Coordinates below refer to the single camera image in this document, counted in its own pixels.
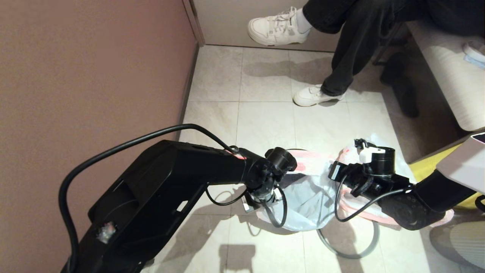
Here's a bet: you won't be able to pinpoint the used white pink-rimmed trash bag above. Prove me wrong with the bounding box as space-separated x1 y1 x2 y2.
336 133 455 230

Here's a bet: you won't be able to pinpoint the white red plastic bag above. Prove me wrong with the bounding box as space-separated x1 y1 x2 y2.
256 149 357 232

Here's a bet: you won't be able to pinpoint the grey bin retaining ring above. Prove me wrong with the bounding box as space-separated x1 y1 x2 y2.
316 219 380 260

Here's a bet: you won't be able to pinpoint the yellow plastic bag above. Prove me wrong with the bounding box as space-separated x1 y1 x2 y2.
409 143 485 211

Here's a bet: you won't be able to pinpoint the plain white sneaker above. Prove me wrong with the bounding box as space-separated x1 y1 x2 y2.
293 84 346 107

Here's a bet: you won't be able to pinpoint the black bench leg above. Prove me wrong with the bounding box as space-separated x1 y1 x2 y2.
380 53 419 118

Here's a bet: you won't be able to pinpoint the grey ribbed rounded object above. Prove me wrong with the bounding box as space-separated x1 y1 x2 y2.
429 221 485 270

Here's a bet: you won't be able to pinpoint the beige upholstered bench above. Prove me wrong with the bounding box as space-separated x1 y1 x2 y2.
404 21 485 131

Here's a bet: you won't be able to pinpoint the black trousers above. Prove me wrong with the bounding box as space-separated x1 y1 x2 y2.
302 0 485 97

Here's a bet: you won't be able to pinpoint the white sneaker with grey laces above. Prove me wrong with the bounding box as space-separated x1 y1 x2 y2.
248 6 312 46

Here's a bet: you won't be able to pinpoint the white sock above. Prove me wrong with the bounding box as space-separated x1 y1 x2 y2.
295 8 312 35

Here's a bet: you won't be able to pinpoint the white round object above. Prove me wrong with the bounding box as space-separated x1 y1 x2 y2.
462 41 485 64

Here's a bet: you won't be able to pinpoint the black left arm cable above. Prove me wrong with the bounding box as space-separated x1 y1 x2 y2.
58 124 288 273

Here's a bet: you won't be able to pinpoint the grey-brown door frame post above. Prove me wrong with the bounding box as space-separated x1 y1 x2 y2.
182 0 206 48

